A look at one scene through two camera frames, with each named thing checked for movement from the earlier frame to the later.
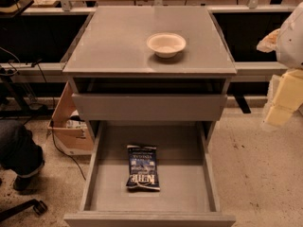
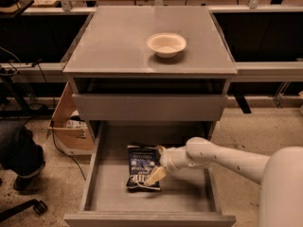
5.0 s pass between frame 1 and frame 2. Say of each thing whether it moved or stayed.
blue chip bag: stayed
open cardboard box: stayed
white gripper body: moved
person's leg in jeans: stayed
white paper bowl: stayed
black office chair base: stayed
